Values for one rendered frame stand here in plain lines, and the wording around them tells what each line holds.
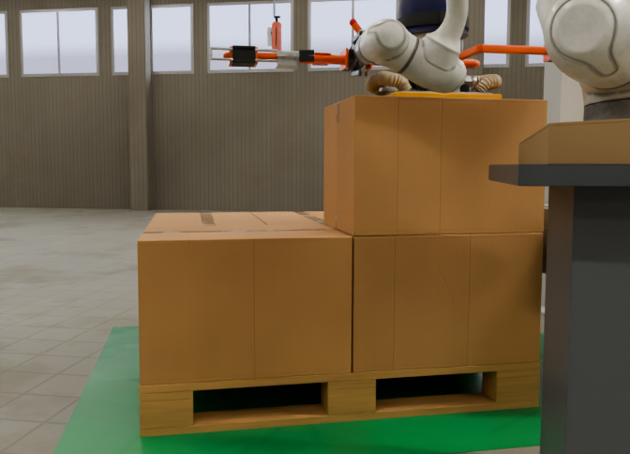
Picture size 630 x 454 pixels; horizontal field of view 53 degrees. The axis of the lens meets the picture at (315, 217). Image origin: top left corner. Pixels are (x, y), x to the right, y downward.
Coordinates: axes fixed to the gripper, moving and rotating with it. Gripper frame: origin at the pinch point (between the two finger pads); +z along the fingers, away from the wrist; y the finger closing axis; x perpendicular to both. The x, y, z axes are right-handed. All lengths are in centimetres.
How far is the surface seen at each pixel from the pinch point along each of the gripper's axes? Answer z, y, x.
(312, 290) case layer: -20, 68, -16
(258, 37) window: 835, -161, 57
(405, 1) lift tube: -2.9, -17.9, 16.0
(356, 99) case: -19.8, 14.0, -3.4
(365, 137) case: -19.9, 24.5, -0.8
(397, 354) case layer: -21, 88, 10
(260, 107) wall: 835, -50, 60
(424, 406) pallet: -19, 105, 19
